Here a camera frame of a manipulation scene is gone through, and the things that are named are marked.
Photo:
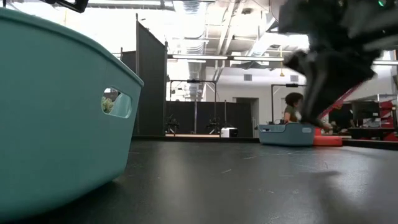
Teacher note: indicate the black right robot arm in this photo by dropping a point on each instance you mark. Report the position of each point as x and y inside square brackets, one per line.
[329, 21]

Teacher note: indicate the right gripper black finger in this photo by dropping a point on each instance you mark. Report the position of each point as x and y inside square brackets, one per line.
[315, 105]

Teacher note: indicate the wooden table top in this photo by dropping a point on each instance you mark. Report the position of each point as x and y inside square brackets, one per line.
[192, 135]

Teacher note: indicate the yellow hanging pendant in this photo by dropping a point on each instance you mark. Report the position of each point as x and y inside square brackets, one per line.
[282, 74]

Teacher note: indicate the red tool cabinet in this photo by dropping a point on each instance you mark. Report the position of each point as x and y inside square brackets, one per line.
[388, 124]

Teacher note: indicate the teal plastic bin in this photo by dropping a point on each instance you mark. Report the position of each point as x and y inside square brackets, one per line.
[56, 130]

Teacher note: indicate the black workbench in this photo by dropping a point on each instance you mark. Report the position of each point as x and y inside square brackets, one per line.
[371, 133]

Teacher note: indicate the blue-grey plastic bin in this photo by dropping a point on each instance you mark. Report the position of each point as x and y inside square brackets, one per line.
[287, 134]

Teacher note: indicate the white box device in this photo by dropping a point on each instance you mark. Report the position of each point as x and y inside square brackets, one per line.
[229, 132]

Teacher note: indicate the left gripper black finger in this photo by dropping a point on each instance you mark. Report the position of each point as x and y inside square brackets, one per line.
[76, 5]

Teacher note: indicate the ceiling light strip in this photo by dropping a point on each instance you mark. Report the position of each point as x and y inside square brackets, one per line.
[199, 57]
[258, 58]
[387, 63]

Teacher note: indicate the black metal frame rig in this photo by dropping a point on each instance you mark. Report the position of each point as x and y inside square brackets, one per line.
[286, 85]
[192, 81]

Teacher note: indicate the small black background robot arm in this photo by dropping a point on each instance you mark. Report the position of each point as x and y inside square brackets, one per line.
[213, 125]
[172, 124]

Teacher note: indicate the grey wall vent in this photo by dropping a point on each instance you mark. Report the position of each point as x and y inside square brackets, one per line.
[247, 77]
[294, 78]

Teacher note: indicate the red articulated lamp white head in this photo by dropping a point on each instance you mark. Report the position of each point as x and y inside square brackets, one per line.
[328, 140]

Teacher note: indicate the low black partition wall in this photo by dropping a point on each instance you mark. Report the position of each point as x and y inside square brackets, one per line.
[236, 118]

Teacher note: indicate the tall black partition panel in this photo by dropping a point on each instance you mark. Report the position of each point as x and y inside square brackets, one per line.
[152, 84]

